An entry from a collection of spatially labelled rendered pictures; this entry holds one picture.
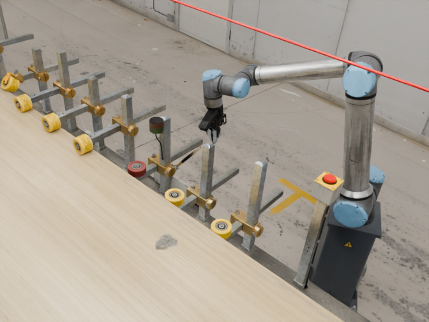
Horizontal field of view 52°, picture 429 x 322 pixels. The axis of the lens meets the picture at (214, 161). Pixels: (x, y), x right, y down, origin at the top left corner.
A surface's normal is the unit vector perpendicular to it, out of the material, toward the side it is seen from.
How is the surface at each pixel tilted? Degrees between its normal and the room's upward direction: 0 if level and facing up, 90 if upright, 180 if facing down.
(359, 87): 83
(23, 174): 0
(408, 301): 0
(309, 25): 90
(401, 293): 0
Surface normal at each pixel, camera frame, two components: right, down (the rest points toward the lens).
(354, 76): -0.51, 0.37
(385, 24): -0.71, 0.38
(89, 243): 0.07, -0.80
